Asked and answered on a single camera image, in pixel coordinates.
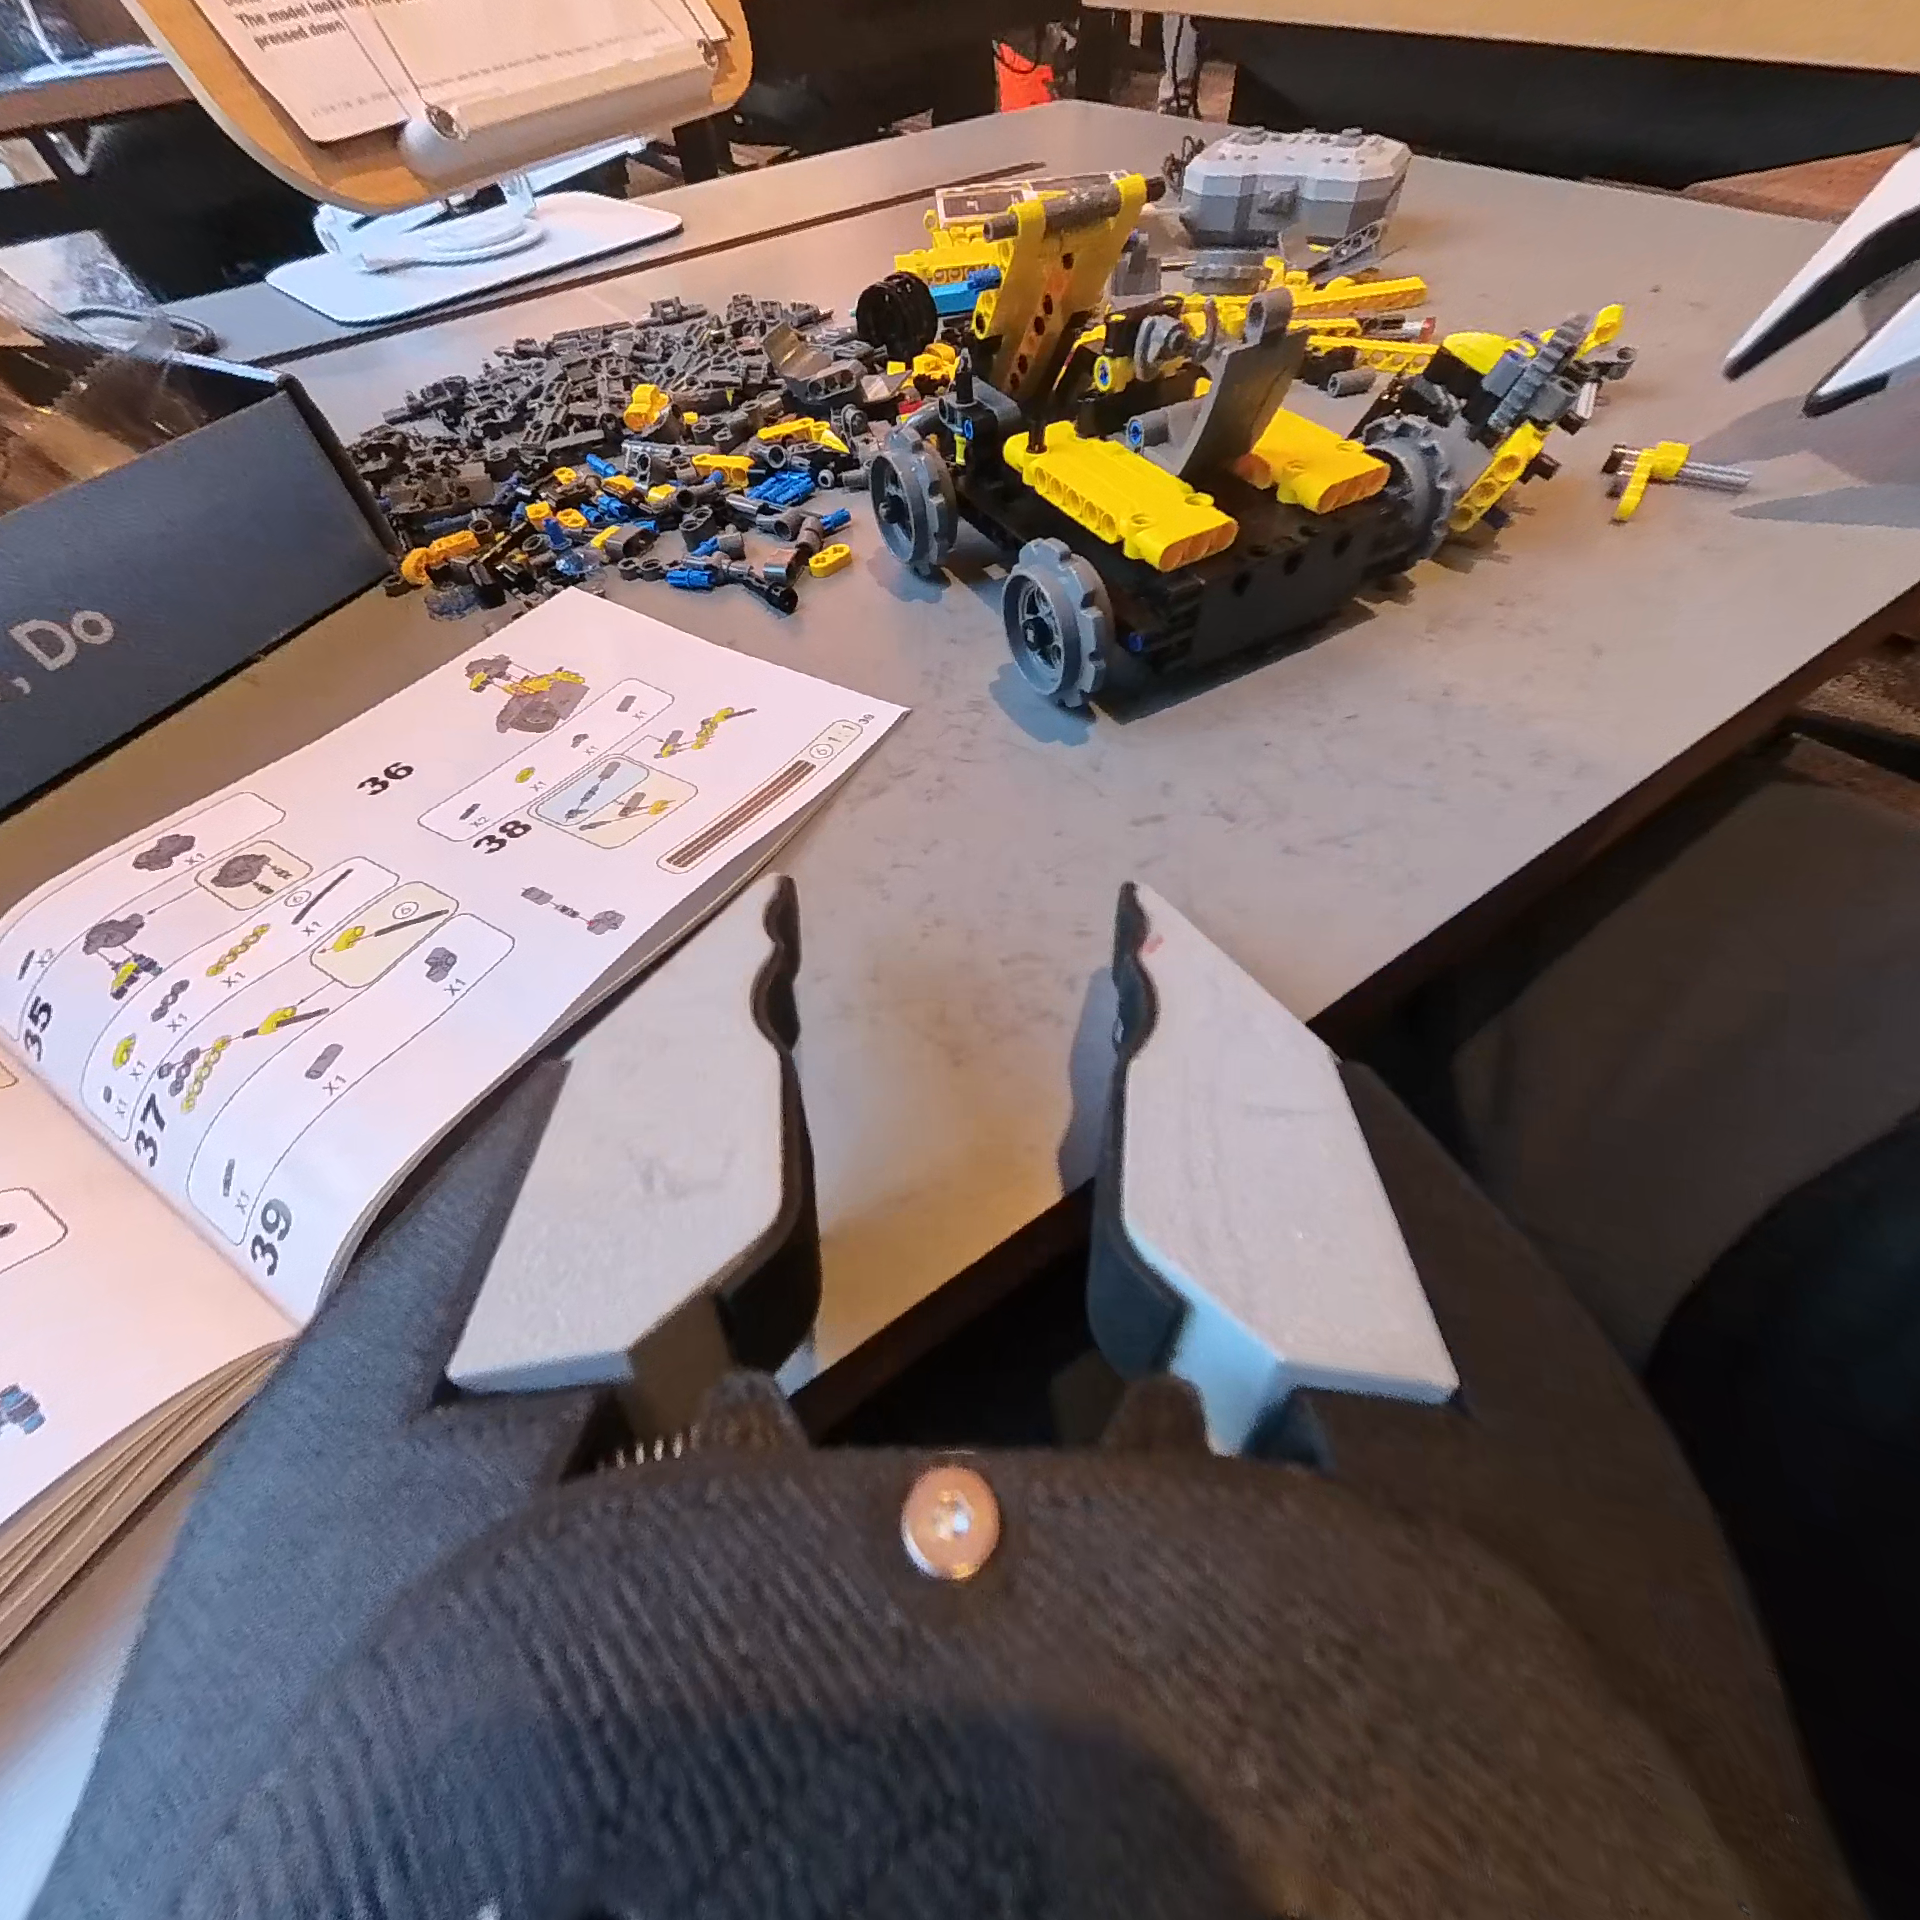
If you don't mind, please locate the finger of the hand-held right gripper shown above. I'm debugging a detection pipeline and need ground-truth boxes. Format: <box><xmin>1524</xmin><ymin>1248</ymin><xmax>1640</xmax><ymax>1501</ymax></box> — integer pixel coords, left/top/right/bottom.
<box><xmin>1721</xmin><ymin>150</ymin><xmax>1920</xmax><ymax>377</ymax></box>
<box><xmin>1800</xmin><ymin>285</ymin><xmax>1920</xmax><ymax>421</ymax></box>

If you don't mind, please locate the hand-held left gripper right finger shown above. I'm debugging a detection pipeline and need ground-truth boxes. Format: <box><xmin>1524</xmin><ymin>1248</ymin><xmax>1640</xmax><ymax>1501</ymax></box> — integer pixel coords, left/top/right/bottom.
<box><xmin>1084</xmin><ymin>880</ymin><xmax>1462</xmax><ymax>1458</ymax></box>

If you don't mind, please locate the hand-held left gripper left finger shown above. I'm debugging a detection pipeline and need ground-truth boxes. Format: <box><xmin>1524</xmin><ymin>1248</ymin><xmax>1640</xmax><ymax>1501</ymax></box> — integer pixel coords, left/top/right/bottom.
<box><xmin>445</xmin><ymin>874</ymin><xmax>826</xmax><ymax>1432</ymax></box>

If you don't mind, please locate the small yellow grey axle assembly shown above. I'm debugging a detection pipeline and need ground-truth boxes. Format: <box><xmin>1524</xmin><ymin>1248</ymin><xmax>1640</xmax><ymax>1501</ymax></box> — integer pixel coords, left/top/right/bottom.
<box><xmin>1608</xmin><ymin>436</ymin><xmax>1755</xmax><ymax>522</ymax></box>

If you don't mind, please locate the yellow gear brick subassembly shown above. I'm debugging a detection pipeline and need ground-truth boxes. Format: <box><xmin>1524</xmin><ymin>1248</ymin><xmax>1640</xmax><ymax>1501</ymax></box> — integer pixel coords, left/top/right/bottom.
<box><xmin>1418</xmin><ymin>307</ymin><xmax>1628</xmax><ymax>535</ymax></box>

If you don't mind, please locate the instruction booklet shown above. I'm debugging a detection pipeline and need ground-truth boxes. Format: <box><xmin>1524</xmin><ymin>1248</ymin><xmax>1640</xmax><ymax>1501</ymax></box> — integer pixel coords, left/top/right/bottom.
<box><xmin>0</xmin><ymin>586</ymin><xmax>910</xmax><ymax>1653</ymax></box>

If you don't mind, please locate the yellow black brick vehicle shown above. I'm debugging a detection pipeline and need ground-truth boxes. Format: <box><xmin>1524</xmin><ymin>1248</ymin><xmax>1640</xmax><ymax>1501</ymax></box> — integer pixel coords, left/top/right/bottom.
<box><xmin>868</xmin><ymin>169</ymin><xmax>1462</xmax><ymax>709</ymax></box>

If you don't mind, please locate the grey desk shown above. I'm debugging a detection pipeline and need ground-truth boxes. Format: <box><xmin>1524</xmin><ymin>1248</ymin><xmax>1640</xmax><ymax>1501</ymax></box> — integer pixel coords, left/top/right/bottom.
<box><xmin>0</xmin><ymin>98</ymin><xmax>1920</xmax><ymax>1877</ymax></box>

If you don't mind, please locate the pile of yellow beam bricks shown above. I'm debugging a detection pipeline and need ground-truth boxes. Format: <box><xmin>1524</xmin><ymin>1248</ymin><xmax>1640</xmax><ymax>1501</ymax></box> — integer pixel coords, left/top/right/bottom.
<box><xmin>918</xmin><ymin>208</ymin><xmax>1433</xmax><ymax>384</ymax></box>

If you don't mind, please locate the grey brick battery hub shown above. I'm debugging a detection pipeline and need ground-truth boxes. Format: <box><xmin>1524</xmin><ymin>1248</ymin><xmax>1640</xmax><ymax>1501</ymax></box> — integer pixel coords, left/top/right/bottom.
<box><xmin>1181</xmin><ymin>126</ymin><xmax>1412</xmax><ymax>240</ymax></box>

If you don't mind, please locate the dark blue cardboard box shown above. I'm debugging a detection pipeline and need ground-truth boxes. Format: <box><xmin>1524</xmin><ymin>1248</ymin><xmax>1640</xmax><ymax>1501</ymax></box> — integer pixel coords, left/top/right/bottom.
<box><xmin>0</xmin><ymin>365</ymin><xmax>394</xmax><ymax>812</ymax></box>

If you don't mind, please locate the pile of dark grey bricks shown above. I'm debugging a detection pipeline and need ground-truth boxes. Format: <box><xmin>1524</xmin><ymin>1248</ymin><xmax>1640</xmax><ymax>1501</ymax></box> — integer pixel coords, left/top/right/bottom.
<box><xmin>347</xmin><ymin>291</ymin><xmax>965</xmax><ymax>618</ymax></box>

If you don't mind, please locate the sticker sheet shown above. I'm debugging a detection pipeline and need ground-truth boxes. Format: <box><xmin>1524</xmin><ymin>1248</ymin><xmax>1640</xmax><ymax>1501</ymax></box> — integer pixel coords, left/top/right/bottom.
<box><xmin>931</xmin><ymin>176</ymin><xmax>1143</xmax><ymax>229</ymax></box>

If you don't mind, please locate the wooden board sign stand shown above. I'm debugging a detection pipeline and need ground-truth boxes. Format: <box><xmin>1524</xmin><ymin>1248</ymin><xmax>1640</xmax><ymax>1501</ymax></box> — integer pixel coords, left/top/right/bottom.
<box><xmin>120</xmin><ymin>0</ymin><xmax>751</xmax><ymax>324</ymax></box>

